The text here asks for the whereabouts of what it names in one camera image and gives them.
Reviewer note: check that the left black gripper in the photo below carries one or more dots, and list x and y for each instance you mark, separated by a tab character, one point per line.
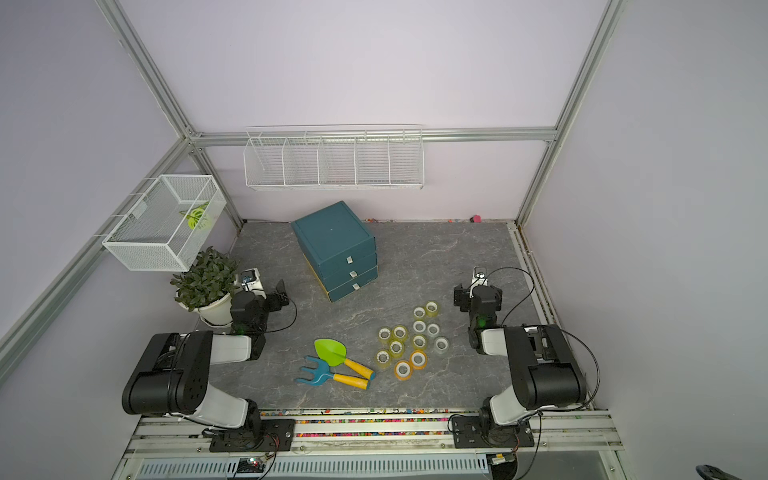
274	302

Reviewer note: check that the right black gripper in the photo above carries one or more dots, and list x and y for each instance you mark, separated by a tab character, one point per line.
462	297

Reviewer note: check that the orange tape roll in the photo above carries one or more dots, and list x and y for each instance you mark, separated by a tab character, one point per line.
418	360
403	370

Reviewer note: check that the teal three-drawer cabinet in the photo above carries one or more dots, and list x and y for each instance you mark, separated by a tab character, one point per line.
339	248

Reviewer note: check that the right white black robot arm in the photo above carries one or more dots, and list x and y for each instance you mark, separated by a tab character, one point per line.
543	370

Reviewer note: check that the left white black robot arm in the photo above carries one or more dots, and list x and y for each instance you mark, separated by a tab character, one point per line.
172	375

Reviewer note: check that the potted green plant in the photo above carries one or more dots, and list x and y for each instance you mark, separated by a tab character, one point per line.
208	287

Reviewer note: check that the blue toy rake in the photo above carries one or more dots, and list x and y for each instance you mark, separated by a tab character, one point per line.
321	372

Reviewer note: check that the green toy shovel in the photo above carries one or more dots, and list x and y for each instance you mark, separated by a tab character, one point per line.
334	353

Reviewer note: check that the green leaf toy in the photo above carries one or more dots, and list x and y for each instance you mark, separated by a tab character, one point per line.
197	217

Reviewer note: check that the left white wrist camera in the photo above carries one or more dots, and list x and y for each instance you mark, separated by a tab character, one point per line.
250	281

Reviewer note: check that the white wire mesh basket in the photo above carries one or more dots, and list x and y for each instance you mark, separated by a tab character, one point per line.
153	236

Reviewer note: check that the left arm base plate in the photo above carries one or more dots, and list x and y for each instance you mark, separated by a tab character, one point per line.
273	435

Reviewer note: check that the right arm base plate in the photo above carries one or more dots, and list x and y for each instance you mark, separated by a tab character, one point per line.
475	432

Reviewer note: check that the white wire wall shelf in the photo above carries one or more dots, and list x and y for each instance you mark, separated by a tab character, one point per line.
334	158

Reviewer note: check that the white vented cable duct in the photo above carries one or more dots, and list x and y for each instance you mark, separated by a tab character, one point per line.
326	467

